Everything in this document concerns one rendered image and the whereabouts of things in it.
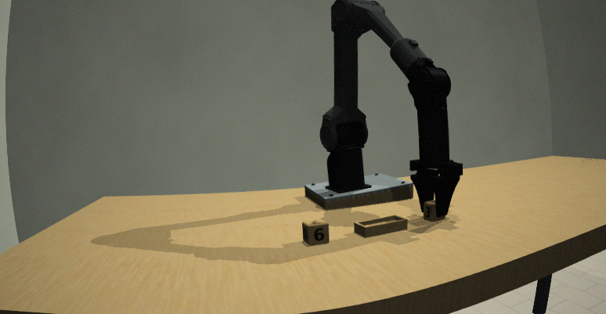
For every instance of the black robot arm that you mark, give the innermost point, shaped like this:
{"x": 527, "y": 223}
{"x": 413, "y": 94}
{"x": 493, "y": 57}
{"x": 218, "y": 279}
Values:
{"x": 344, "y": 125}

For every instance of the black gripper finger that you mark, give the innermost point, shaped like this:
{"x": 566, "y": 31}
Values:
{"x": 444, "y": 186}
{"x": 423, "y": 185}

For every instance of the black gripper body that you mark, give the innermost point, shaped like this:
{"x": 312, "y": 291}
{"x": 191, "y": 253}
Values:
{"x": 434, "y": 153}

